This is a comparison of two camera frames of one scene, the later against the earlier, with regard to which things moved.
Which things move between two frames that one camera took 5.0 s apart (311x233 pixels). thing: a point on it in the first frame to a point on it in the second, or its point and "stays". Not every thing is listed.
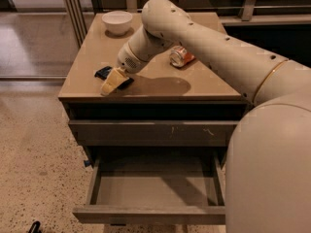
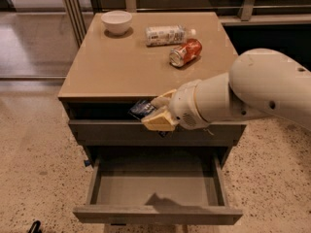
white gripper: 128,60 to 184,107
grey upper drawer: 153,133 stays
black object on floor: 35,227 stays
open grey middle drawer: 137,188 stays
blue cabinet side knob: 86,163 stays
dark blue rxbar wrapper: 104,72 to 143,108
